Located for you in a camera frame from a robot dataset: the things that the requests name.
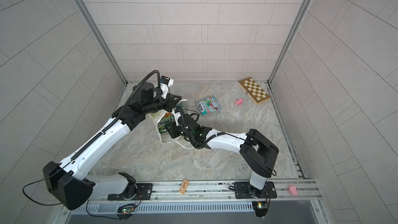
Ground metal corner strip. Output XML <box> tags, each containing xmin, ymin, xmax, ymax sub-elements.
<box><xmin>73</xmin><ymin>0</ymin><xmax>127</xmax><ymax>86</ymax></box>
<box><xmin>268</xmin><ymin>0</ymin><xmax>312</xmax><ymax>87</ymax></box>

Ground teal Fox's mint candy bag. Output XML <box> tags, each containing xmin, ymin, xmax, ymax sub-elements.
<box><xmin>196</xmin><ymin>96</ymin><xmax>221</xmax><ymax>116</ymax></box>

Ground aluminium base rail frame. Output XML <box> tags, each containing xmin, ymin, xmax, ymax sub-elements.
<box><xmin>56</xmin><ymin>178</ymin><xmax>330</xmax><ymax>224</ymax></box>

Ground metal corner strip right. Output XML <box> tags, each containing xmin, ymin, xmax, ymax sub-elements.
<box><xmin>268</xmin><ymin>0</ymin><xmax>312</xmax><ymax>87</ymax></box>

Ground pink pig toy on rail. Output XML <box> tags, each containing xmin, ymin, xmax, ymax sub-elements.
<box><xmin>288</xmin><ymin>185</ymin><xmax>298</xmax><ymax>196</ymax></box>

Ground small wooden mousetrap block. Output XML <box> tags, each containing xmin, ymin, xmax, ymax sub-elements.
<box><xmin>178</xmin><ymin>179</ymin><xmax>189</xmax><ymax>195</ymax></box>

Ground metal corner strip left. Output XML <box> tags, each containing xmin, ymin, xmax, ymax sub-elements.
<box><xmin>73</xmin><ymin>0</ymin><xmax>127</xmax><ymax>86</ymax></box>

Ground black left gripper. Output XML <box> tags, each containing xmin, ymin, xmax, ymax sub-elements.
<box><xmin>141</xmin><ymin>93</ymin><xmax>183</xmax><ymax>116</ymax></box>

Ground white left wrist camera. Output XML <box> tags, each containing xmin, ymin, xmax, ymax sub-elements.
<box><xmin>160</xmin><ymin>76</ymin><xmax>174</xmax><ymax>99</ymax></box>

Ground illustrated white paper bag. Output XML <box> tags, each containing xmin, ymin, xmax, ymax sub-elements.
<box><xmin>149</xmin><ymin>110</ymin><xmax>193</xmax><ymax>150</ymax></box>

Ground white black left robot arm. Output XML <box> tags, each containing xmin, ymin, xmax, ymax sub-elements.
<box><xmin>43</xmin><ymin>70</ymin><xmax>181</xmax><ymax>210</ymax></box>

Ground wooden folding chessboard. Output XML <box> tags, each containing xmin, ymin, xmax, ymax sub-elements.
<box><xmin>238</xmin><ymin>77</ymin><xmax>271</xmax><ymax>105</ymax></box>

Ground pink pig toy on table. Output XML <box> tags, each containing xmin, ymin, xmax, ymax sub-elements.
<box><xmin>234</xmin><ymin>99</ymin><xmax>244</xmax><ymax>106</ymax></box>

